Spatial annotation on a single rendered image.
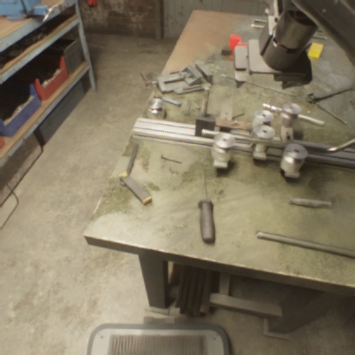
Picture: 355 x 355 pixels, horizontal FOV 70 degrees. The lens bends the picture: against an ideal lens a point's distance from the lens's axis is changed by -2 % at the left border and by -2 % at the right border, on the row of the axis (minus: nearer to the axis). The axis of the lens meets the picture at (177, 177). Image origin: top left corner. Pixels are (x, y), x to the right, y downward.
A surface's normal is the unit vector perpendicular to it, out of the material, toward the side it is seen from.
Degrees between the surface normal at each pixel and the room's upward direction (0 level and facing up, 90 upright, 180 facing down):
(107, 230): 0
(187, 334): 0
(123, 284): 0
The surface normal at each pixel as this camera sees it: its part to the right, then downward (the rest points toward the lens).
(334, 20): -0.35, 0.88
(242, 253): 0.02, -0.65
